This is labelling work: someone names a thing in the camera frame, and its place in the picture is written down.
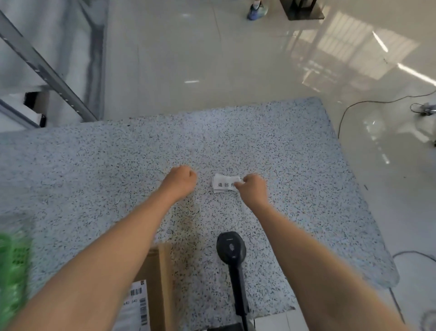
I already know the person's left hand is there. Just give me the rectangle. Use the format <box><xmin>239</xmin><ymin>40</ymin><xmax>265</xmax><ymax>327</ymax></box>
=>
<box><xmin>160</xmin><ymin>166</ymin><xmax>198</xmax><ymax>197</ymax></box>

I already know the person's right hand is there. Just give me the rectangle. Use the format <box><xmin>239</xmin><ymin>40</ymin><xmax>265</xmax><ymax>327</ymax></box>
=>
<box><xmin>236</xmin><ymin>173</ymin><xmax>268</xmax><ymax>210</ymax></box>

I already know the white paper slip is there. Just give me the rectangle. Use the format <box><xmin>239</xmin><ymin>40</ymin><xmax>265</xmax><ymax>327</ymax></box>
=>
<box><xmin>213</xmin><ymin>173</ymin><xmax>242</xmax><ymax>193</ymax></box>

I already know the person's right forearm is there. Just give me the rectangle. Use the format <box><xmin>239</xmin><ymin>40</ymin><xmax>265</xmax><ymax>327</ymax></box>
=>
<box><xmin>250</xmin><ymin>201</ymin><xmax>409</xmax><ymax>331</ymax></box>

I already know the person's left forearm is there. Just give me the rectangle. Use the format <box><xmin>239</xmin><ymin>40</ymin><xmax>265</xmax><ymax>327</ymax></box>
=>
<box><xmin>7</xmin><ymin>186</ymin><xmax>185</xmax><ymax>331</ymax></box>

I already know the speckled grey mat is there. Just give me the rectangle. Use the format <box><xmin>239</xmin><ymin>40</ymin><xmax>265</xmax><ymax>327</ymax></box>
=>
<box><xmin>0</xmin><ymin>97</ymin><xmax>400</xmax><ymax>311</ymax></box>

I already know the black barcode scanner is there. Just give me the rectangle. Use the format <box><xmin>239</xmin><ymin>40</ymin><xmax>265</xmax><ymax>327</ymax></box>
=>
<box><xmin>216</xmin><ymin>231</ymin><xmax>252</xmax><ymax>331</ymax></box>

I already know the brown cardboard box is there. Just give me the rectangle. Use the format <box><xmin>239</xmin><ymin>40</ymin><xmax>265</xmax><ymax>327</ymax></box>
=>
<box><xmin>112</xmin><ymin>243</ymin><xmax>176</xmax><ymax>331</ymax></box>

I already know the white shipping label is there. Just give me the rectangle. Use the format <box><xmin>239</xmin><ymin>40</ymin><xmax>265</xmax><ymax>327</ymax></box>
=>
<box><xmin>112</xmin><ymin>280</ymin><xmax>150</xmax><ymax>331</ymax></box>

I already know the grey metal shelf rack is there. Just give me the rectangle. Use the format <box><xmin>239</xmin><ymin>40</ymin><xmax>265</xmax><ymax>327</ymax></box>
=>
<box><xmin>0</xmin><ymin>0</ymin><xmax>106</xmax><ymax>129</ymax></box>

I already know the black stand base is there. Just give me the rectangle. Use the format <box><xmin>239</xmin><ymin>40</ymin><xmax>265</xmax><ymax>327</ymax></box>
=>
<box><xmin>280</xmin><ymin>0</ymin><xmax>325</xmax><ymax>21</ymax></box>

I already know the green plastic basket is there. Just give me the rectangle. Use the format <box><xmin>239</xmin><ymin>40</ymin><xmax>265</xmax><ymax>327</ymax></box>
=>
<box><xmin>0</xmin><ymin>218</ymin><xmax>35</xmax><ymax>331</ymax></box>

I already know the black floor cable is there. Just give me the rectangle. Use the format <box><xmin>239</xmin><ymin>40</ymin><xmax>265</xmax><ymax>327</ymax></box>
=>
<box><xmin>337</xmin><ymin>89</ymin><xmax>436</xmax><ymax>140</ymax></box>

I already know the grey floor cable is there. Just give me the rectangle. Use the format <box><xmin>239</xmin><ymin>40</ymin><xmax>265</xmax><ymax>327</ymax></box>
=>
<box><xmin>388</xmin><ymin>251</ymin><xmax>436</xmax><ymax>331</ymax></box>

